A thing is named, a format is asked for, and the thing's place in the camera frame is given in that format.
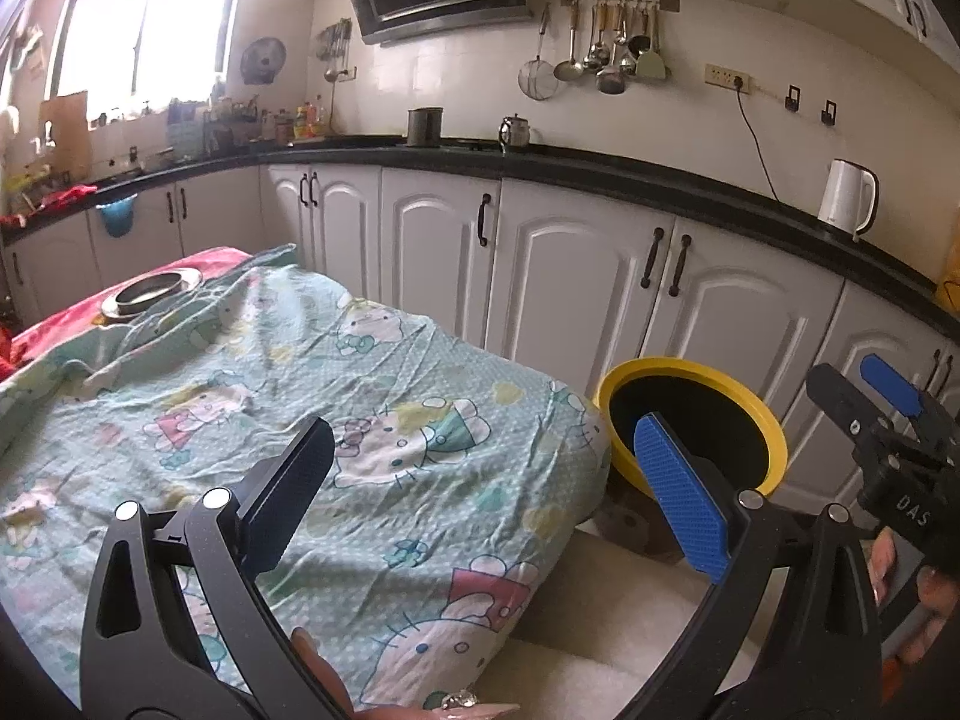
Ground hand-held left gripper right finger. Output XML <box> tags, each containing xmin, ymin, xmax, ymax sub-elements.
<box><xmin>622</xmin><ymin>412</ymin><xmax>886</xmax><ymax>720</ymax></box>

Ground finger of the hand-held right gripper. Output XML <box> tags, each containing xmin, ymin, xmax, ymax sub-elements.
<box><xmin>806</xmin><ymin>362</ymin><xmax>875</xmax><ymax>436</ymax></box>
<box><xmin>859</xmin><ymin>354</ymin><xmax>931</xmax><ymax>421</ymax></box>

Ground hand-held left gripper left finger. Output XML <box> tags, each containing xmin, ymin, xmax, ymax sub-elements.
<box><xmin>79</xmin><ymin>416</ymin><xmax>338</xmax><ymax>720</ymax></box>

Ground yellow rimmed bin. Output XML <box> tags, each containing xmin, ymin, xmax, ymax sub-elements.
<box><xmin>592</xmin><ymin>358</ymin><xmax>790</xmax><ymax>565</ymax></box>

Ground person's right hand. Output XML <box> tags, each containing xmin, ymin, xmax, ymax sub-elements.
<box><xmin>868</xmin><ymin>525</ymin><xmax>960</xmax><ymax>617</ymax></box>

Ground yellow plastic bag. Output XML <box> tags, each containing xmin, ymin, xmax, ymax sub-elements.
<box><xmin>937</xmin><ymin>236</ymin><xmax>960</xmax><ymax>308</ymax></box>

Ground cartoon cat printed bed sheet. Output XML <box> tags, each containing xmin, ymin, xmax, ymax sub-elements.
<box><xmin>0</xmin><ymin>244</ymin><xmax>612</xmax><ymax>713</ymax></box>

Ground cream fuzzy cushion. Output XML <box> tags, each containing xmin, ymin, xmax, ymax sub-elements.
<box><xmin>480</xmin><ymin>525</ymin><xmax>713</xmax><ymax>720</ymax></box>

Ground white electric kettle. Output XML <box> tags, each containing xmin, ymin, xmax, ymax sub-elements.
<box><xmin>817</xmin><ymin>159</ymin><xmax>878</xmax><ymax>235</ymax></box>

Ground metal bowl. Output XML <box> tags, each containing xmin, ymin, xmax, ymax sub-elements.
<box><xmin>101</xmin><ymin>268</ymin><xmax>203</xmax><ymax>320</ymax></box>

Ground pink blanket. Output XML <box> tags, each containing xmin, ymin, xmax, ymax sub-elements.
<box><xmin>11</xmin><ymin>246</ymin><xmax>256</xmax><ymax>361</ymax></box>

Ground white base cabinets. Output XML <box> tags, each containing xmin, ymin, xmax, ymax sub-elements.
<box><xmin>0</xmin><ymin>161</ymin><xmax>960</xmax><ymax>518</ymax></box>

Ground black kitchen countertop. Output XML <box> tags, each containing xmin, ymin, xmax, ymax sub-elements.
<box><xmin>0</xmin><ymin>133</ymin><xmax>960</xmax><ymax>338</ymax></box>

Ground blue hanging basket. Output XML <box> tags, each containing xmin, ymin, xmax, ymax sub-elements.
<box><xmin>96</xmin><ymin>195</ymin><xmax>140</xmax><ymax>239</ymax></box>

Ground red cloth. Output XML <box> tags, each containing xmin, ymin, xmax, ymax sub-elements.
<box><xmin>0</xmin><ymin>184</ymin><xmax>98</xmax><ymax>230</ymax></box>

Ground pale green spatula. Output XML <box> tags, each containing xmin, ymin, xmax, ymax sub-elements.
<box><xmin>636</xmin><ymin>7</ymin><xmax>671</xmax><ymax>82</ymax></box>

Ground dark metal pot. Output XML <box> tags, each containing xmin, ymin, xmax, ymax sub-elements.
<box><xmin>407</xmin><ymin>106</ymin><xmax>445</xmax><ymax>147</ymax></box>

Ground row of hanging metal ladles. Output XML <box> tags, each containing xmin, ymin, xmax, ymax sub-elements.
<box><xmin>553</xmin><ymin>0</ymin><xmax>652</xmax><ymax>95</ymax></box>

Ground brown cardboard piece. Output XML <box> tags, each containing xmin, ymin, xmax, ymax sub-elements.
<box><xmin>39</xmin><ymin>90</ymin><xmax>92</xmax><ymax>181</ymax></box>

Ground kitchen window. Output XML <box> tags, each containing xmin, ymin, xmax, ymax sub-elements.
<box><xmin>52</xmin><ymin>0</ymin><xmax>248</xmax><ymax>121</ymax></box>

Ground black power cable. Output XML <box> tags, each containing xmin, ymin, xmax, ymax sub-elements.
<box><xmin>733</xmin><ymin>75</ymin><xmax>782</xmax><ymax>203</ymax></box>

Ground wall power strip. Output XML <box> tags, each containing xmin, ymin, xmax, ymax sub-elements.
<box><xmin>705</xmin><ymin>64</ymin><xmax>753</xmax><ymax>93</ymax></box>

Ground round wall fan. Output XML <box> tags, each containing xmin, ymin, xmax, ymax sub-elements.
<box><xmin>240</xmin><ymin>37</ymin><xmax>287</xmax><ymax>85</ymax></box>

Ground metal wire strainer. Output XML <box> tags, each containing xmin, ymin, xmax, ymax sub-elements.
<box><xmin>519</xmin><ymin>6</ymin><xmax>562</xmax><ymax>101</ymax></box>

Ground wall rack with utensils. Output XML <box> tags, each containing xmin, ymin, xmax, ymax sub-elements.
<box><xmin>315</xmin><ymin>19</ymin><xmax>357</xmax><ymax>83</ymax></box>

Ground utensil rail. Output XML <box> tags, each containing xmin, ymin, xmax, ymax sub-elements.
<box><xmin>561</xmin><ymin>0</ymin><xmax>682</xmax><ymax>14</ymax></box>

